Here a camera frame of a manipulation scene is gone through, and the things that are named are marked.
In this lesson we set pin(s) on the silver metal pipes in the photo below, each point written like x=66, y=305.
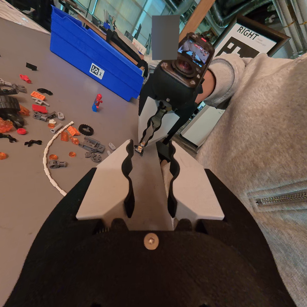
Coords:
x=283, y=24

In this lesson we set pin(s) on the person's right forearm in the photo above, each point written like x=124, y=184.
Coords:
x=239, y=79

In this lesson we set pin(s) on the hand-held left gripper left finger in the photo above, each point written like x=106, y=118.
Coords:
x=105, y=191

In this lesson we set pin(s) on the pile of lego pieces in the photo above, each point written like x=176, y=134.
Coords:
x=9, y=105

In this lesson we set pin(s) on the blue plastic bin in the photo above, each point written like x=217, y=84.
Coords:
x=79, y=48

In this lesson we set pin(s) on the black lego tire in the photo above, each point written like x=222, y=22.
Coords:
x=81, y=128

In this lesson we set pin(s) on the dark lego minifigure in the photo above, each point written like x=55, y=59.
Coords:
x=139, y=149

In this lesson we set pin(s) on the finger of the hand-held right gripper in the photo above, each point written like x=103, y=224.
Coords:
x=165, y=127
x=145, y=110

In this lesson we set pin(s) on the person's grey hoodie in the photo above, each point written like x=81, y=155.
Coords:
x=251, y=156

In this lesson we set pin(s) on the grey lego bracket assembly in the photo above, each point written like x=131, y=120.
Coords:
x=92, y=144

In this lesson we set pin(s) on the red blue lego minifigure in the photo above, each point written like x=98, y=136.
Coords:
x=97, y=103

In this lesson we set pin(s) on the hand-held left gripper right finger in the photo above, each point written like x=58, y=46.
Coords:
x=196, y=191

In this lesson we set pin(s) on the wooden post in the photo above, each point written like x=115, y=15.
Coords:
x=196, y=19

